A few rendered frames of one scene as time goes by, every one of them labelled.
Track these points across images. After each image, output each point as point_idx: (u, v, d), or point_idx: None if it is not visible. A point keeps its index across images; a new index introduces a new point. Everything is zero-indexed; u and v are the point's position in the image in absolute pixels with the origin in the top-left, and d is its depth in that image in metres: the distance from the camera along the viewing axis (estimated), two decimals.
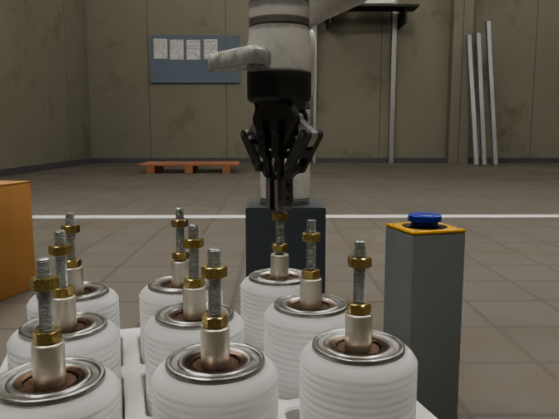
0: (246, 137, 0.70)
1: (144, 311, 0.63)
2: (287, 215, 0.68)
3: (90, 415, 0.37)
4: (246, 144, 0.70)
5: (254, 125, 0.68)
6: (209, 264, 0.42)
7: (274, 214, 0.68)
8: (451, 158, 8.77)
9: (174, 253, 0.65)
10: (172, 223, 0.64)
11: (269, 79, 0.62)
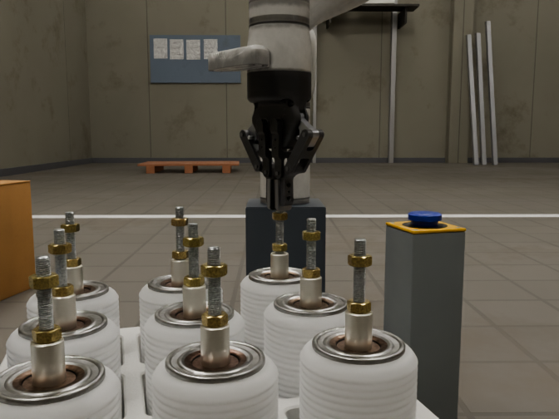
0: (245, 137, 0.70)
1: (144, 310, 0.63)
2: (274, 216, 0.67)
3: (90, 413, 0.37)
4: (245, 144, 0.70)
5: (254, 125, 0.68)
6: (209, 263, 0.42)
7: (286, 214, 0.68)
8: (451, 158, 8.77)
9: (173, 251, 0.64)
10: (172, 222, 0.64)
11: (269, 79, 0.62)
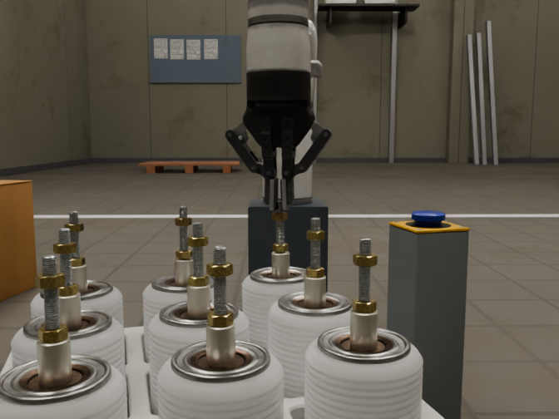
0: None
1: (148, 310, 0.63)
2: (272, 216, 0.68)
3: (96, 412, 0.37)
4: None
5: (308, 125, 0.67)
6: (215, 262, 0.42)
7: (286, 214, 0.68)
8: (451, 158, 8.77)
9: (177, 251, 0.64)
10: (175, 221, 0.64)
11: None
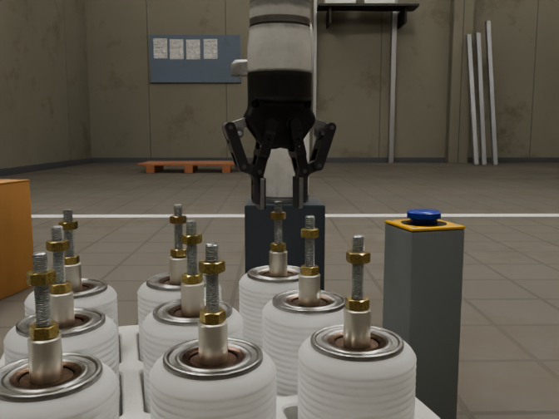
0: (320, 131, 0.69)
1: (142, 308, 0.62)
2: (279, 214, 0.69)
3: (87, 410, 0.37)
4: (322, 138, 0.69)
5: None
6: (206, 259, 0.42)
7: (273, 214, 0.67)
8: (451, 158, 8.77)
9: (172, 249, 0.64)
10: (170, 219, 0.64)
11: None
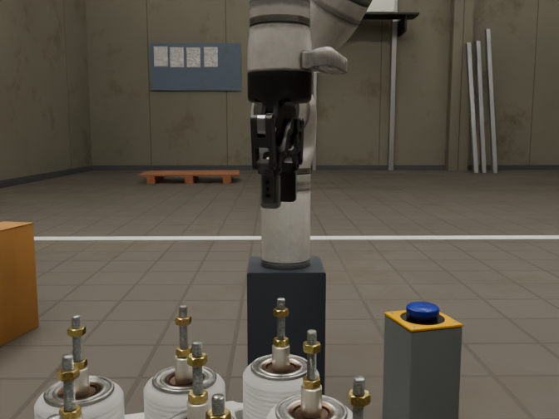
0: (274, 126, 0.61)
1: (149, 409, 0.64)
2: (275, 310, 0.70)
3: None
4: (273, 133, 0.60)
5: (279, 125, 0.63)
6: (213, 411, 0.43)
7: (282, 313, 0.69)
8: (450, 165, 8.79)
9: (177, 349, 0.66)
10: (175, 321, 0.66)
11: None
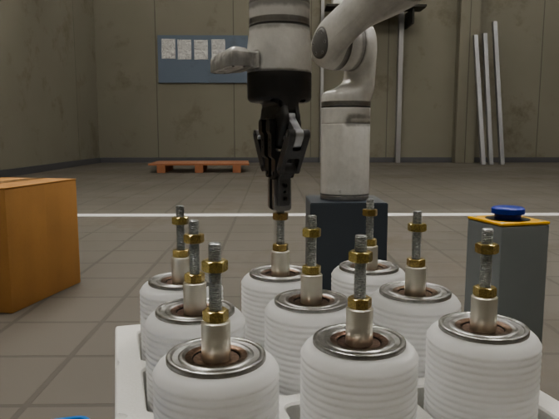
0: (256, 137, 0.71)
1: None
2: (363, 211, 0.72)
3: (264, 386, 0.40)
4: (256, 144, 0.71)
5: None
6: (357, 249, 0.45)
7: (372, 212, 0.70)
8: (457, 158, 8.80)
9: None
10: (280, 214, 0.69)
11: (259, 80, 0.63)
